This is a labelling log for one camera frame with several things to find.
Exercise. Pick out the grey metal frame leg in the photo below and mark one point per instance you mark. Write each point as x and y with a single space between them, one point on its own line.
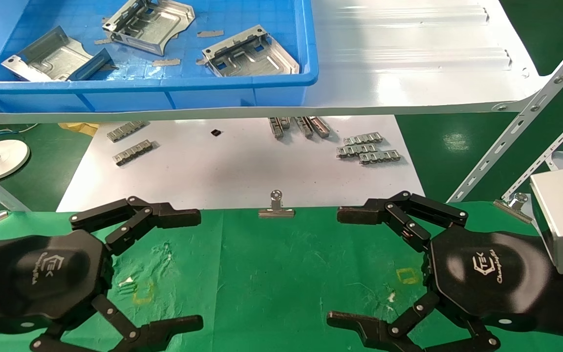
12 198

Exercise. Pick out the white metal shelf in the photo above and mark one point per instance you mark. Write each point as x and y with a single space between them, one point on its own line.
408 73

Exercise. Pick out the grey tape strip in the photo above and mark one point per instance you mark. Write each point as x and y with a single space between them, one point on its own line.
101 41

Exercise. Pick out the green cloth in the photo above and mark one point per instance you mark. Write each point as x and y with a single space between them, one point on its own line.
271 274

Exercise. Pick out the blue plastic bin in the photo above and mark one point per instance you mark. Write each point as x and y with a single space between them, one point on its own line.
164 98

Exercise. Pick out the white slotted angle bar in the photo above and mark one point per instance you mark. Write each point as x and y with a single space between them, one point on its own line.
550 156
521 122

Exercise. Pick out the stamped sheet metal part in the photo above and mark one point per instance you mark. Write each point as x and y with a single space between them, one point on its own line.
149 27

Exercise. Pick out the white board sheet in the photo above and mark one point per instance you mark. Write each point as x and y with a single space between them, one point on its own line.
232 171

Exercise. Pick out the yellow crumpled bag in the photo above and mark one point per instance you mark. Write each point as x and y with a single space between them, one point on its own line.
81 128

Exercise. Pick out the stamped metal part with rail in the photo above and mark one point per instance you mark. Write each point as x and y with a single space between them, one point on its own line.
252 58

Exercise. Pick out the bent sheet metal bracket part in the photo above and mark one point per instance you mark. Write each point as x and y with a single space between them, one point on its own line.
52 58

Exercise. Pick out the tiny black chip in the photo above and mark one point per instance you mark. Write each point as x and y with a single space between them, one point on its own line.
216 132

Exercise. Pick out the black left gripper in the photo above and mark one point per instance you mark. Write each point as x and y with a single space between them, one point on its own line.
42 278

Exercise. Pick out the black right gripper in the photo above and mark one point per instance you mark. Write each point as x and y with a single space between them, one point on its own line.
487 274

